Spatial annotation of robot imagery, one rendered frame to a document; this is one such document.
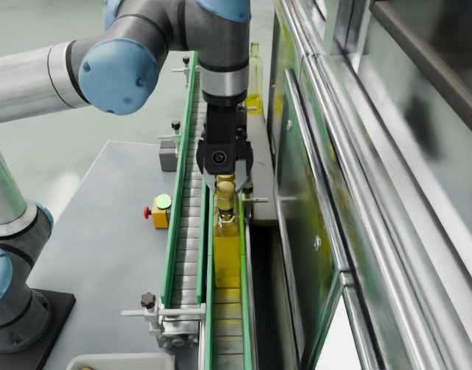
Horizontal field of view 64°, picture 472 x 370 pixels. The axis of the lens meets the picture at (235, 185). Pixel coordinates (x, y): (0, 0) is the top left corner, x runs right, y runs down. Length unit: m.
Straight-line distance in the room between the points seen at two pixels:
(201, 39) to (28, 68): 0.21
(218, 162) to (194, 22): 0.19
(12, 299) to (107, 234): 0.38
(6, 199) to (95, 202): 0.49
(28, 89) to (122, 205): 0.86
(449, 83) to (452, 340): 0.18
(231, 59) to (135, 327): 0.72
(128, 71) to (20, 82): 0.14
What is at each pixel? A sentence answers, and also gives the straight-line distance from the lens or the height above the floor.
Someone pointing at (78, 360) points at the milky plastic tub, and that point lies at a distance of 0.94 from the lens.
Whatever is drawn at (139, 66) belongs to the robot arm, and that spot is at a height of 1.48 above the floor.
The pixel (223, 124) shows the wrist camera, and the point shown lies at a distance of 0.58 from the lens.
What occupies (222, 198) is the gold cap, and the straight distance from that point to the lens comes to 0.70.
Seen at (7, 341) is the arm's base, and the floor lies 0.82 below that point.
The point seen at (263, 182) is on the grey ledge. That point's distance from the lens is 1.15.
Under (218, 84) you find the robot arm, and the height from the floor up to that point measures 1.39.
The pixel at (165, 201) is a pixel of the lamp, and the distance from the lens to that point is 1.15.
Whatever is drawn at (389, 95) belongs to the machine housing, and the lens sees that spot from 0.42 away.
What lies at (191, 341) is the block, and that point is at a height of 0.85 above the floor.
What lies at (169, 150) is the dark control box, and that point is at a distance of 1.36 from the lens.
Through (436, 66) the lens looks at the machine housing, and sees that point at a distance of 0.34.
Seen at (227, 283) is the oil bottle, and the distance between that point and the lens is 0.89.
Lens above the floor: 1.65
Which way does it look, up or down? 43 degrees down
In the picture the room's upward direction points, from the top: straight up
